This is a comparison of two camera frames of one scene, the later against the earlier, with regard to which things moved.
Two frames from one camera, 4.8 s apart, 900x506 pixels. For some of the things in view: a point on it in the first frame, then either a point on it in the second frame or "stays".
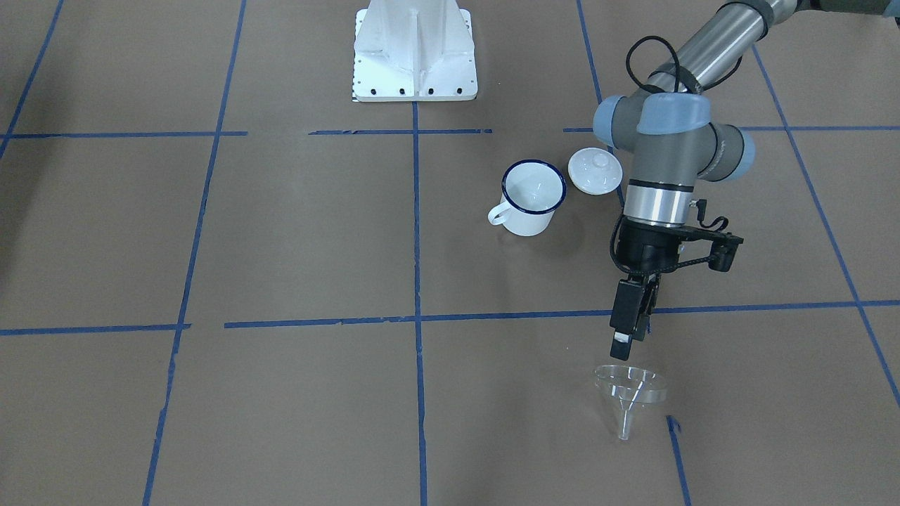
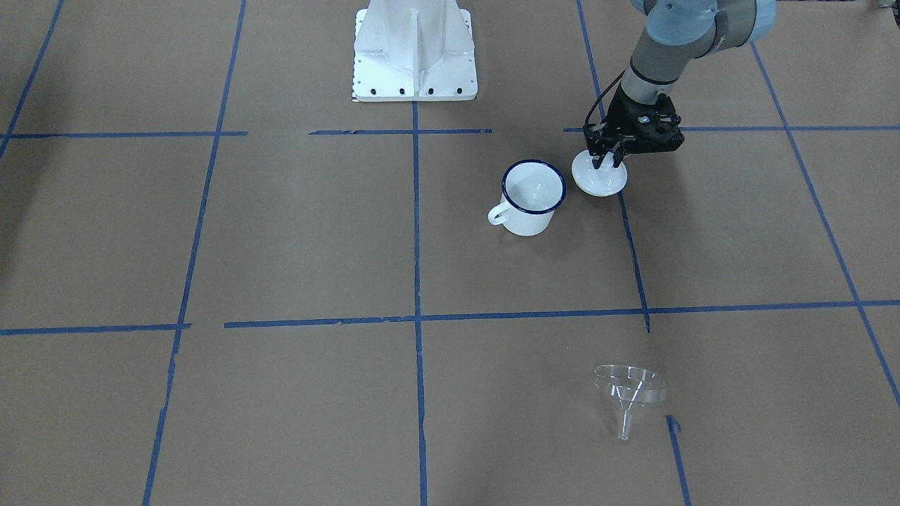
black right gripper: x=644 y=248 → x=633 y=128
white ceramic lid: x=595 y=171 stays
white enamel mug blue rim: x=531 y=191 stays
